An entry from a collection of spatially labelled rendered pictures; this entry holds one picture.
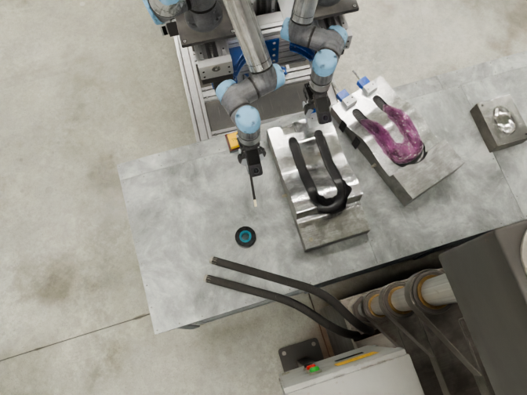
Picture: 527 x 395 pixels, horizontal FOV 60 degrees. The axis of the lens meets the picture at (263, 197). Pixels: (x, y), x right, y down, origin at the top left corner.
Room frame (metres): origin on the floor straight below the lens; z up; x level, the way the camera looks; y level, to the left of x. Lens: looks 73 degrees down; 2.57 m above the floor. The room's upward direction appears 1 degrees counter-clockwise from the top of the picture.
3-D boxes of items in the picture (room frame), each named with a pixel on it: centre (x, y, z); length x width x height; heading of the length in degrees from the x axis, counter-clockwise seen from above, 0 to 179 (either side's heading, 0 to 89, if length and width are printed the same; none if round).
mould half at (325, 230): (0.58, -0.21, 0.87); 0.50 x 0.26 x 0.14; 16
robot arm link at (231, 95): (0.73, 0.08, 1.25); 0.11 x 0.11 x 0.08; 31
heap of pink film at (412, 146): (0.76, -0.52, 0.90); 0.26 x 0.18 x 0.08; 34
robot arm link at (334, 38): (0.95, -0.23, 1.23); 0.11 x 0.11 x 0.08; 68
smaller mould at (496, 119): (0.83, -0.98, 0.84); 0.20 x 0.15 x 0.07; 16
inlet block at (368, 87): (1.02, -0.42, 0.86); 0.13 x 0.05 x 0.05; 34
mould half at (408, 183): (0.76, -0.53, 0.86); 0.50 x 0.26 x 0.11; 34
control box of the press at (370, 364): (-0.15, -0.21, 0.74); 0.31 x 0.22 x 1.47; 106
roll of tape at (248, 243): (0.36, 0.07, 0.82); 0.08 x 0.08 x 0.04
